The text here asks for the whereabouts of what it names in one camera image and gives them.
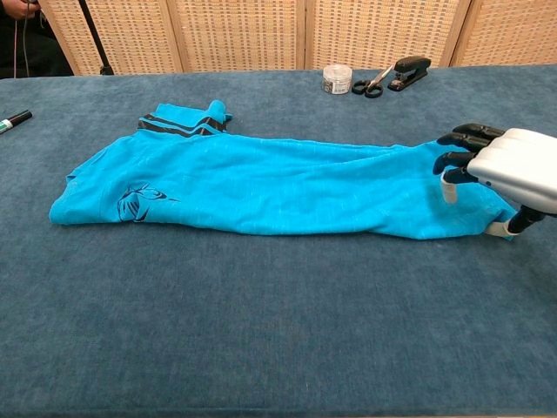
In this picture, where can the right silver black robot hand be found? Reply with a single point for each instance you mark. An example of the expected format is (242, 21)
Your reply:
(522, 170)

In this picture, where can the blue Carolina Panthers T-shirt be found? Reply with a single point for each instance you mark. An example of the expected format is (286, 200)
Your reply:
(261, 187)

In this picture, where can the black stapler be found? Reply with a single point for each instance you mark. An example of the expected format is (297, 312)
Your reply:
(411, 67)

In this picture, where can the clear round plastic jar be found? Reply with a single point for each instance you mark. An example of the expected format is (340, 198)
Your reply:
(336, 78)

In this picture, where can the wicker folding screen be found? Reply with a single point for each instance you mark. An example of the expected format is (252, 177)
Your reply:
(239, 35)

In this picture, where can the black tripod stand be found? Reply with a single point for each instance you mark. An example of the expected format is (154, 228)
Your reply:
(93, 30)

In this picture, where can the green marker pen black cap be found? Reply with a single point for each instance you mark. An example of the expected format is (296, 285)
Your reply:
(17, 117)

